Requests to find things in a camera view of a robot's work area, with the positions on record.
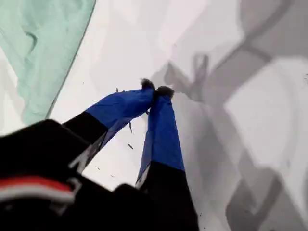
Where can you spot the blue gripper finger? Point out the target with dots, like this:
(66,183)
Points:
(163,144)
(120,106)

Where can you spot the pale green T-shirt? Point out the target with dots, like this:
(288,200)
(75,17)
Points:
(48,36)

